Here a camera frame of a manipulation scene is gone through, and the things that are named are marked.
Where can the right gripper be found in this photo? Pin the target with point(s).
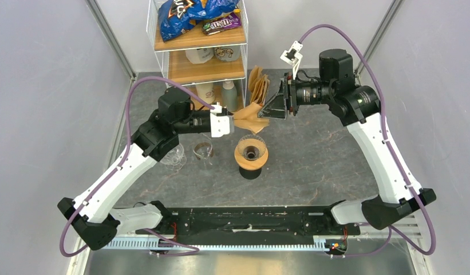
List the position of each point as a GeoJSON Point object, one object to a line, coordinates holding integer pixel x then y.
{"type": "Point", "coordinates": [276, 107]}

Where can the brown paper coffee filter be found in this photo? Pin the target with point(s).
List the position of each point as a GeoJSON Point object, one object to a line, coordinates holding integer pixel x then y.
{"type": "Point", "coordinates": [247, 118]}

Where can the clear ribbed glass dripper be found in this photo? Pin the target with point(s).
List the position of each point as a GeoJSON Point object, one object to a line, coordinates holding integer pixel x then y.
{"type": "Point", "coordinates": [251, 147]}

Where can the round wooden dripper stand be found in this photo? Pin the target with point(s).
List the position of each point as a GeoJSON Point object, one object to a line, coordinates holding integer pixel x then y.
{"type": "Point", "coordinates": [250, 165]}

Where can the black coffee server pot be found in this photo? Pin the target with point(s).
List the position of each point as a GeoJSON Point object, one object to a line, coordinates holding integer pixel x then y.
{"type": "Point", "coordinates": [250, 174]}

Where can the glass carafe with brown band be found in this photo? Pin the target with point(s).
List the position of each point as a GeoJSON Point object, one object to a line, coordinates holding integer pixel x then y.
{"type": "Point", "coordinates": [204, 151]}

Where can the clear glass dripper with handle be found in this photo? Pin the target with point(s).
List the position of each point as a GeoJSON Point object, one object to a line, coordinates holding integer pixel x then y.
{"type": "Point", "coordinates": [175, 159]}

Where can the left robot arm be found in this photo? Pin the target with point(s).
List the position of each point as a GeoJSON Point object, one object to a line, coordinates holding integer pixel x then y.
{"type": "Point", "coordinates": [93, 214]}

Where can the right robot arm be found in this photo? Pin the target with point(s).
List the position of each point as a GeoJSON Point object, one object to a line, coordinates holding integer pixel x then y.
{"type": "Point", "coordinates": [359, 111]}

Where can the brown paper filter stack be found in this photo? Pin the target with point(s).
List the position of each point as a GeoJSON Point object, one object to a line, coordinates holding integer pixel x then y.
{"type": "Point", "coordinates": [258, 83]}

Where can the grey green spray bottle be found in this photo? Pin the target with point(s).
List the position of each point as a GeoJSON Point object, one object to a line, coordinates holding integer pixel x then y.
{"type": "Point", "coordinates": [229, 95]}

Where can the white cylindrical bottle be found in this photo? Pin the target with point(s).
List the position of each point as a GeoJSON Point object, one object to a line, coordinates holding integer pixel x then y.
{"type": "Point", "coordinates": [206, 92]}

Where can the white printed cup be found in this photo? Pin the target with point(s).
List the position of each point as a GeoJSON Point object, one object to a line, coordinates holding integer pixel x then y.
{"type": "Point", "coordinates": [227, 53]}

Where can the purple candy bag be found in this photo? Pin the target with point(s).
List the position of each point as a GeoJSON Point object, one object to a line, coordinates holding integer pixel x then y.
{"type": "Point", "coordinates": [215, 26]}

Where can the blue chips bag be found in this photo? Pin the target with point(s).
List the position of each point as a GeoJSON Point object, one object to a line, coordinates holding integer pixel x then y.
{"type": "Point", "coordinates": [180, 16]}

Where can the white wire shelf rack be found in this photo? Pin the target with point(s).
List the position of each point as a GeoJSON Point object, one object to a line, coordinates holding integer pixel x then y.
{"type": "Point", "coordinates": [174, 65]}

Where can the aluminium frame rail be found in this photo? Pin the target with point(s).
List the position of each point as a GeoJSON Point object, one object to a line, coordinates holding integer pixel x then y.
{"type": "Point", "coordinates": [372, 252]}

